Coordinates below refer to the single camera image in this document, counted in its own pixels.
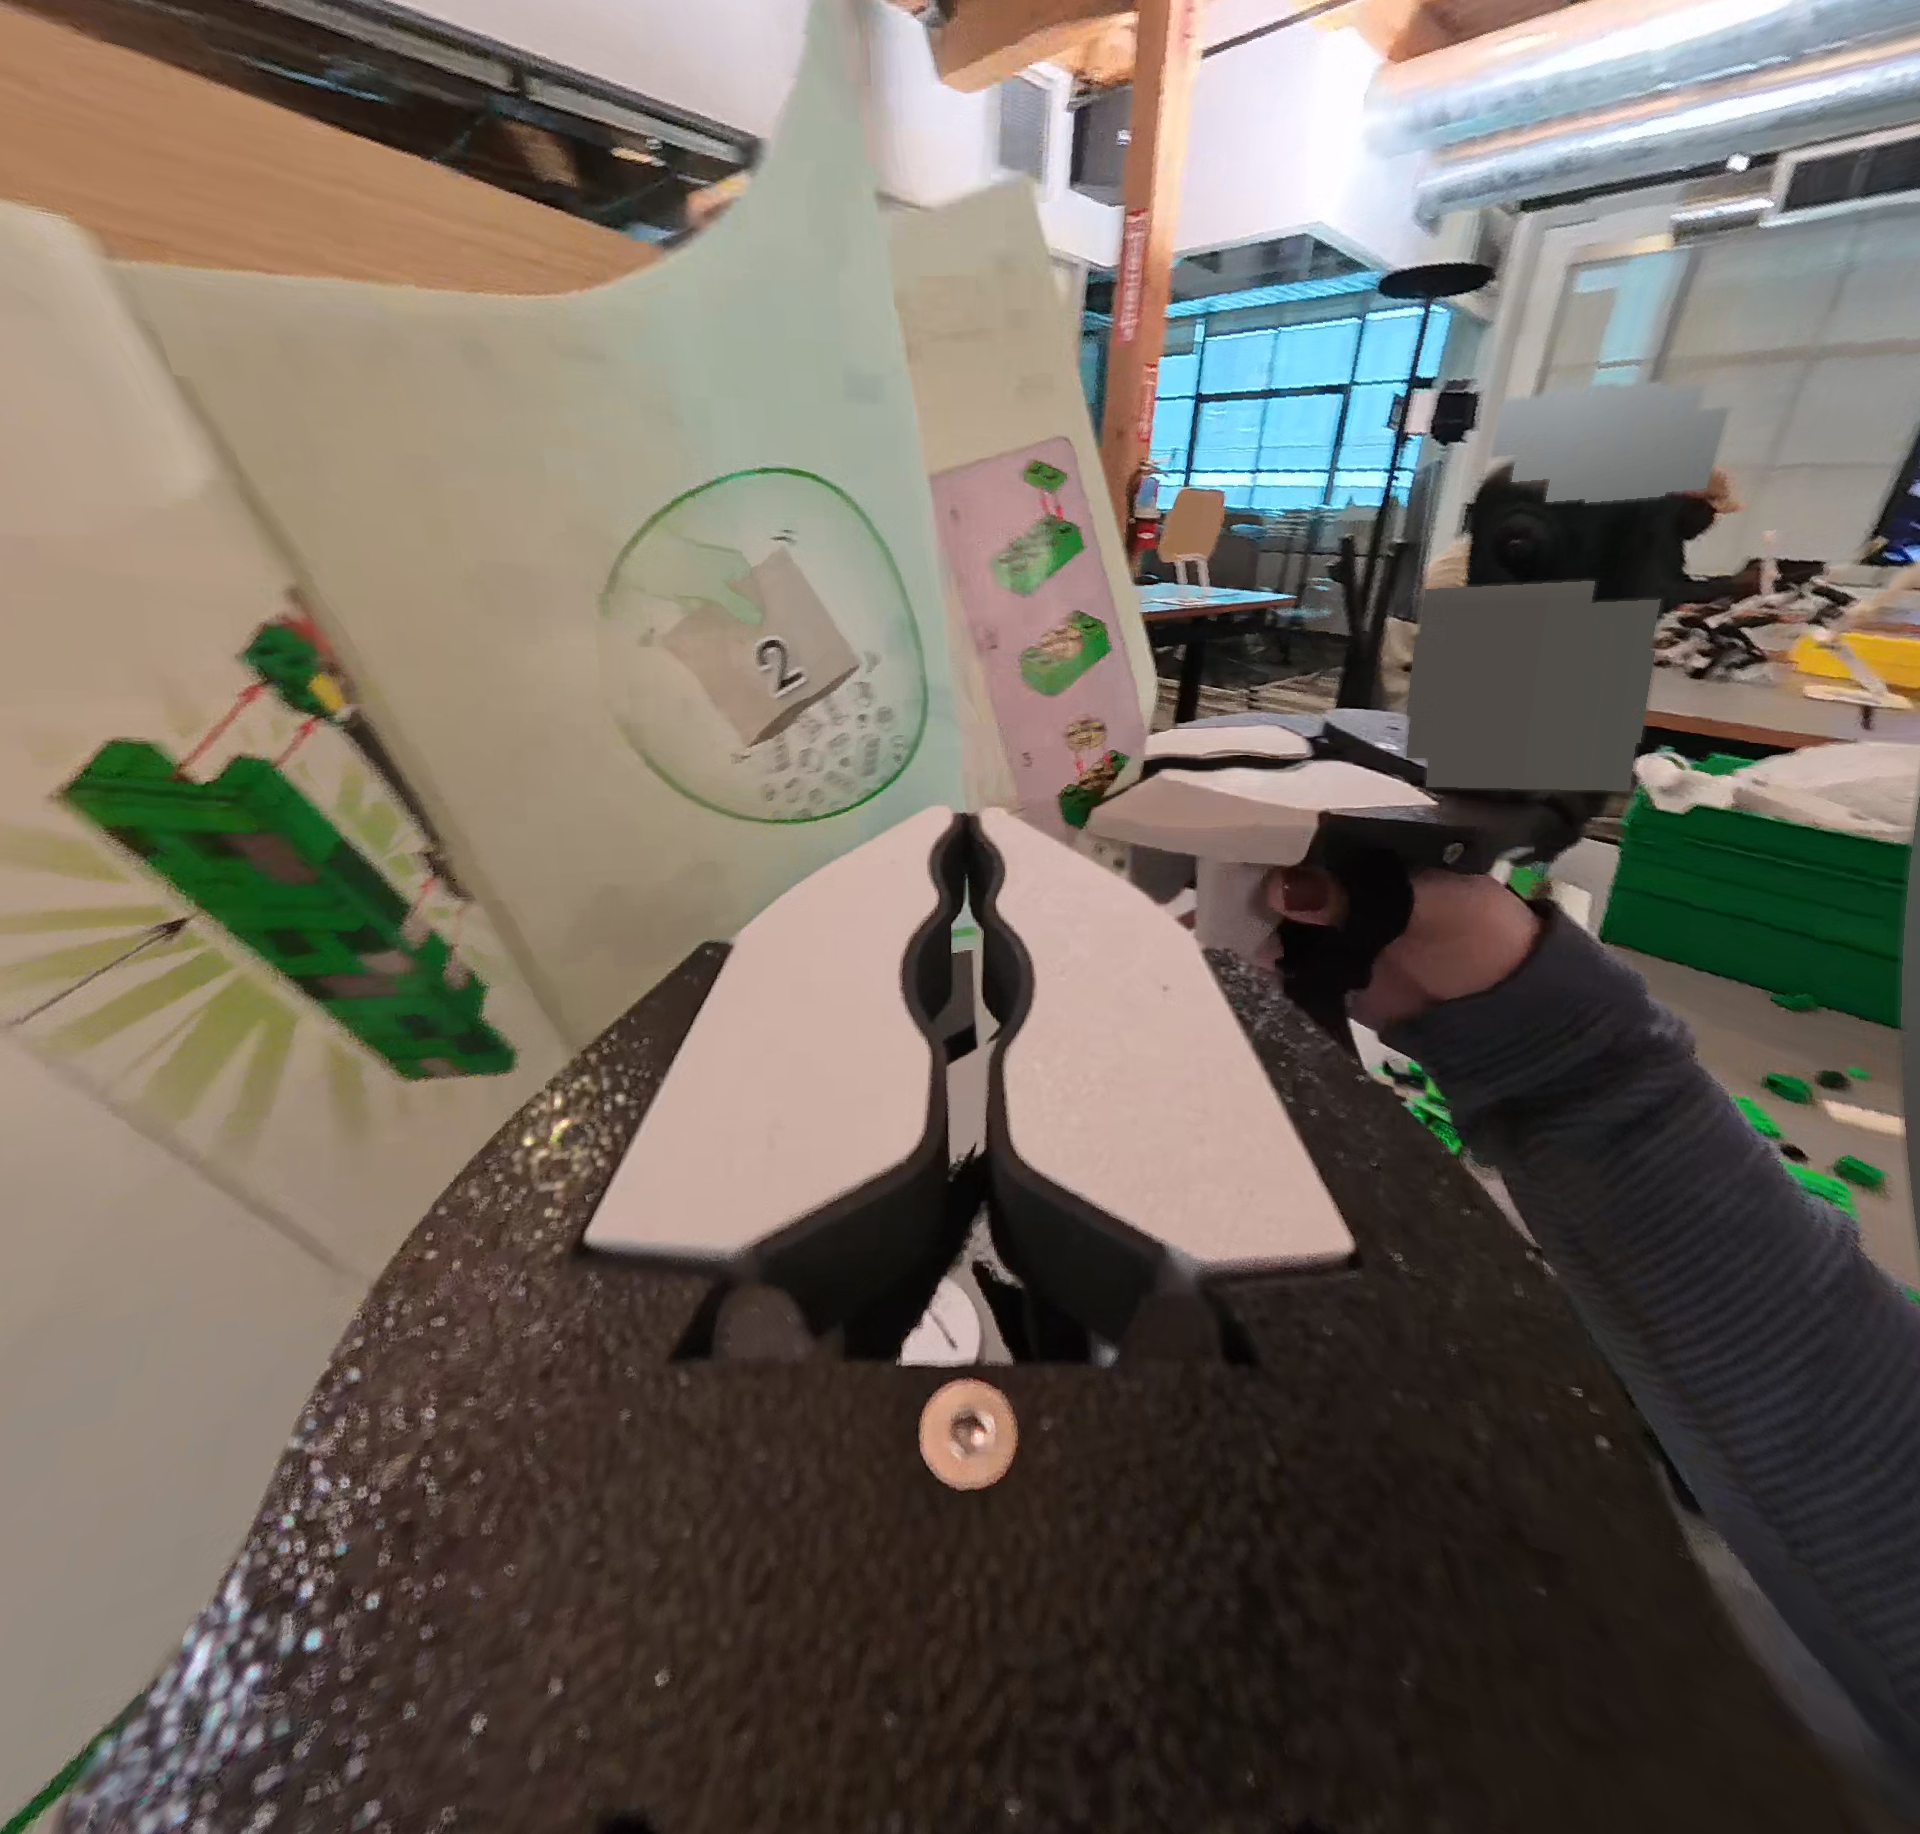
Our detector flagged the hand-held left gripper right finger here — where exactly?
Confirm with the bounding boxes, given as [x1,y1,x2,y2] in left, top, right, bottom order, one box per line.
[974,812,1362,1280]

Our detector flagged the pale green instruction booklet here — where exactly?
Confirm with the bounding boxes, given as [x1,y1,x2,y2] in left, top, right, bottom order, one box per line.
[0,0,1160,1834]

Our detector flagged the yellow storage bin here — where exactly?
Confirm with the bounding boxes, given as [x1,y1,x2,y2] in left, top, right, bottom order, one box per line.
[1787,617,1920,707]

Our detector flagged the silver ventilation duct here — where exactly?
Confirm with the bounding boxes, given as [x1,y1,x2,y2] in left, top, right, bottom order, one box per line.
[1362,0,1920,222]

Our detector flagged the wooden post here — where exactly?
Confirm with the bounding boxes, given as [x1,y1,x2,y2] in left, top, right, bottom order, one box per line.
[1100,0,1204,523]

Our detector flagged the cluttered work table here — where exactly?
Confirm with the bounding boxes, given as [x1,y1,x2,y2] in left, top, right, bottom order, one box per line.
[1641,558,1920,751]

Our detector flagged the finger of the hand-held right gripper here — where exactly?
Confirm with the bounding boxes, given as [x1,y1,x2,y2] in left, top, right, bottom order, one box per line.
[1145,722,1328,766]
[1085,753,1425,864]

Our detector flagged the green storage bin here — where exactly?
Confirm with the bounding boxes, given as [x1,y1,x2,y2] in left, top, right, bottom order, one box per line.
[1602,751,1920,1029]

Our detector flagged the scattered green toy bricks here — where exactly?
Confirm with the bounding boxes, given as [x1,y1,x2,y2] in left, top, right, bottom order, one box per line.
[1381,1053,1920,1303]

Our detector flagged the person's right hand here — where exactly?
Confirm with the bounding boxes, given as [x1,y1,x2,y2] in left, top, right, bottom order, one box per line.
[1257,862,1550,1032]

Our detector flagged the black floor lamp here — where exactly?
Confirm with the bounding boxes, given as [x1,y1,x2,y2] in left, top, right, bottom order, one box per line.
[1379,260,1499,711]

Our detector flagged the person's right forearm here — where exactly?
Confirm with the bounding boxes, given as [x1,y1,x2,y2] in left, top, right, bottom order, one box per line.
[1371,903,1920,1798]

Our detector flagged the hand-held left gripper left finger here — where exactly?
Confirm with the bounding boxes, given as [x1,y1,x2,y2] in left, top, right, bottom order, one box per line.
[579,806,963,1280]

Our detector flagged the white plastic bag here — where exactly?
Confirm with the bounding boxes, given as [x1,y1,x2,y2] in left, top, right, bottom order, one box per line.
[1632,737,1920,849]

